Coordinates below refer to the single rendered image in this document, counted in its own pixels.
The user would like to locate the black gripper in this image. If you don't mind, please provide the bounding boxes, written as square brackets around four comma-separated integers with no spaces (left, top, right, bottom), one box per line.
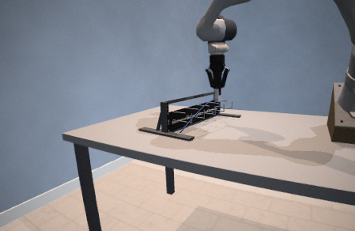
[206,54,230,102]

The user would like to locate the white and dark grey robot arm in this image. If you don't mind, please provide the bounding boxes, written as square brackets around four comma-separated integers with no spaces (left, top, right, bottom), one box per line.
[196,0,355,119]

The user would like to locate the black patch panel rack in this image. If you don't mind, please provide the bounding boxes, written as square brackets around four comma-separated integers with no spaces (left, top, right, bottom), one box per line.
[138,92,241,141]

